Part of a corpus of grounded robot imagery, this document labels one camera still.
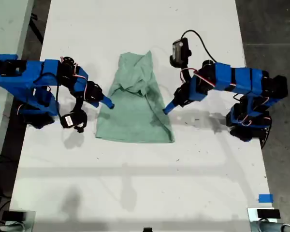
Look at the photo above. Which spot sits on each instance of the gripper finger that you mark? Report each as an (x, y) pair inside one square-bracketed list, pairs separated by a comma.
[(108, 102), (171, 105), (94, 104), (172, 110)]

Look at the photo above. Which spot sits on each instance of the pale green T-shirt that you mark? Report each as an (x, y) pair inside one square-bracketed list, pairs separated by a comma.
[(135, 120)]

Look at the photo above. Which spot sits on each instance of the blue and black arm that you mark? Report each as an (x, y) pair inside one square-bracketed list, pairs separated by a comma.
[(26, 79), (241, 79)]

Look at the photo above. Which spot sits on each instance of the black metal bar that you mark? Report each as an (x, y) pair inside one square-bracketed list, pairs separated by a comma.
[(37, 30)]

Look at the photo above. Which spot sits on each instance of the long blue tape strip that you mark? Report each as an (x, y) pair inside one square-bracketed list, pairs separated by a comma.
[(2, 57)]

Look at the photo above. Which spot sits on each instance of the pale side table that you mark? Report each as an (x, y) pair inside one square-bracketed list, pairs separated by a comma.
[(4, 29)]

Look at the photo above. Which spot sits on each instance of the small black round object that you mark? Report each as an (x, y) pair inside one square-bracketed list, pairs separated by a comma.
[(147, 230)]

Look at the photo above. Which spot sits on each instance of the blue tape square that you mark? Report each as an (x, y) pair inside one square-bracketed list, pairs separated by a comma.
[(265, 198)]

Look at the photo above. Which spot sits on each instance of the small black box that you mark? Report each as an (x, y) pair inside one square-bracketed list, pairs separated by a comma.
[(268, 213), (13, 215)]

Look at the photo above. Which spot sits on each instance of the camera black stalk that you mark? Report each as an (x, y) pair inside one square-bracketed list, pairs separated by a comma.
[(186, 72), (79, 102)]

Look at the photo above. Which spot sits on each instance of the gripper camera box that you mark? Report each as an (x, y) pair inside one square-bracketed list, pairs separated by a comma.
[(180, 52), (70, 120)]

